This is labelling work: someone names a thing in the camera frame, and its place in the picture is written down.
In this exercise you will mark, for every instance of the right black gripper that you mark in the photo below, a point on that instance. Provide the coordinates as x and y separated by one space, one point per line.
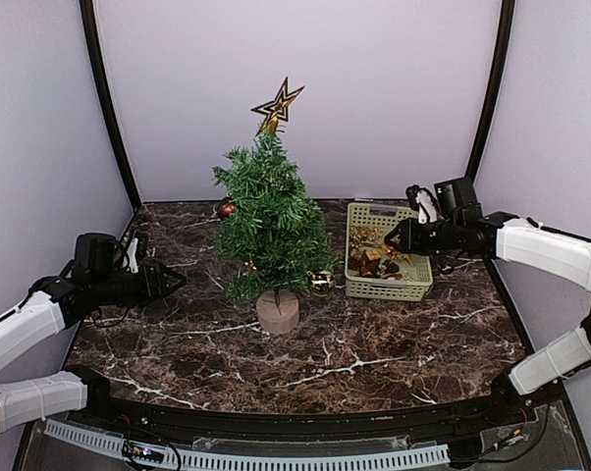
407 240

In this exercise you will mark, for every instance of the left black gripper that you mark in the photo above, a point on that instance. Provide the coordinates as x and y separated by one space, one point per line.
159 289

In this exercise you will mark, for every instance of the green plastic basket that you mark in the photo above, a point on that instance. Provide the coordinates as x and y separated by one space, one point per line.
367 225

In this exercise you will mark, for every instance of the gold black bauble ornament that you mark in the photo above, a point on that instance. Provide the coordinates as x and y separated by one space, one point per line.
321 283

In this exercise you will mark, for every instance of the red bauble ornament back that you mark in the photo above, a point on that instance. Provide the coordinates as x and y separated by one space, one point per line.
225 208

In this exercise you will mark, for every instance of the small green christmas tree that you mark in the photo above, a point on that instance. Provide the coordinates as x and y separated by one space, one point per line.
276 231

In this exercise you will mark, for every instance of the gold star tree topper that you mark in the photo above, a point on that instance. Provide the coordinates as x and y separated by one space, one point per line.
277 109

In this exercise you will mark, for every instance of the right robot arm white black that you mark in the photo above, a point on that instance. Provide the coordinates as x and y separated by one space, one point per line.
547 270

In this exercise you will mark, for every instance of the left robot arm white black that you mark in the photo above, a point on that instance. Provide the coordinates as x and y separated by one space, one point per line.
52 305

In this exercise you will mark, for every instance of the round wooden tree base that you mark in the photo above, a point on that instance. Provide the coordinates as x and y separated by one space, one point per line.
277 311

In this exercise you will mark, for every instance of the brown pinecone ornament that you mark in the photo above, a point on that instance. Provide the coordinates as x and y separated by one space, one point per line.
389 267

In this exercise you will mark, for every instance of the gold gift box ornament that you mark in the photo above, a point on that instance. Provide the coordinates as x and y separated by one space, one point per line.
370 256

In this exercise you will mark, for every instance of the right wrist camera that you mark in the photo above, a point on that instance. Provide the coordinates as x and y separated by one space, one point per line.
422 201

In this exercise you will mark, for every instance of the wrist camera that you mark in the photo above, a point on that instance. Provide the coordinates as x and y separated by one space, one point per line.
134 251
422 201

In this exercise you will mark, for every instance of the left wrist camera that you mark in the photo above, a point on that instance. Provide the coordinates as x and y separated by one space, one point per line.
134 251

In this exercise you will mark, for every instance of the white slotted cable duct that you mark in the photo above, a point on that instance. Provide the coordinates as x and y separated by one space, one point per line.
223 454

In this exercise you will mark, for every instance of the black front rail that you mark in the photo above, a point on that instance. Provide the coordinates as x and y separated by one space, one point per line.
457 421

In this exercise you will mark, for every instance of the right black frame post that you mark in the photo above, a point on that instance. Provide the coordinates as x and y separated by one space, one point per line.
492 88

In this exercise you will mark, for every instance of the black frame post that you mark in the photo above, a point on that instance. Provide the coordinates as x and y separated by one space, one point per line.
492 88
95 56

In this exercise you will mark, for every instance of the left black frame post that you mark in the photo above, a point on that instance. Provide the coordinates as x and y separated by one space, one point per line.
95 56

